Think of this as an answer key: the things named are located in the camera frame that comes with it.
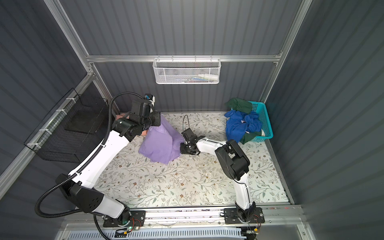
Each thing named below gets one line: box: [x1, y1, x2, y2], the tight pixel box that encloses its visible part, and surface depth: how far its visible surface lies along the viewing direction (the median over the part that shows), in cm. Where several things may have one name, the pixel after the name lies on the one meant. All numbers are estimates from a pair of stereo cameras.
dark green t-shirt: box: [225, 97, 253, 114], surface depth 117 cm
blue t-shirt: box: [224, 110, 262, 144], surface depth 103 cm
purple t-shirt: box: [138, 114, 185, 165], surface depth 96 cm
